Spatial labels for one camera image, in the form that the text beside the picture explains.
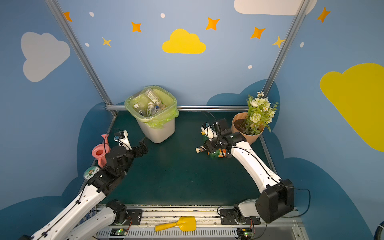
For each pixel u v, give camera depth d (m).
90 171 0.81
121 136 0.61
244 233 0.72
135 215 0.75
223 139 0.57
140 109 0.93
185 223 0.72
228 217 0.74
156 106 0.98
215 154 0.80
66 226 0.42
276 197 0.40
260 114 0.84
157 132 0.92
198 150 0.98
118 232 0.71
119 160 0.53
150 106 0.96
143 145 0.67
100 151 0.87
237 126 0.99
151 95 0.91
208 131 0.70
